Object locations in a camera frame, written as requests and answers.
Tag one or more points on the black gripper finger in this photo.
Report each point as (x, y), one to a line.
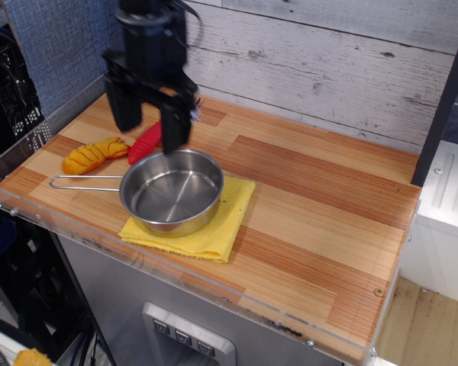
(176, 126)
(125, 105)

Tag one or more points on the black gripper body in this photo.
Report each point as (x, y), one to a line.
(154, 54)

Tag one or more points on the stainless steel pot with handle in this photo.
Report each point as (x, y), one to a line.
(172, 195)

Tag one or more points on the yellow folded napkin cloth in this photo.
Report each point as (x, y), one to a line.
(214, 241)

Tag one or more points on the clear acrylic table guard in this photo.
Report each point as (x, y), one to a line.
(318, 248)

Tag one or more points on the stainless steel cabinet front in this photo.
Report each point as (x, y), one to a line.
(116, 286)

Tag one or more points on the silver button panel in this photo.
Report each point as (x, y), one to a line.
(176, 340)

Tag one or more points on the orange plush toy bottom corner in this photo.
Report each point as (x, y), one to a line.
(31, 357)

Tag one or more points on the white ribbed appliance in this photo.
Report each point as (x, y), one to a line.
(430, 254)

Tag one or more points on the red handled metal fork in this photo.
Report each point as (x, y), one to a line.
(146, 143)

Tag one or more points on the black crate with cables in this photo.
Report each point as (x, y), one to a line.
(20, 110)

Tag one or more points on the dark grey right post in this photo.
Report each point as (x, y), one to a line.
(437, 127)

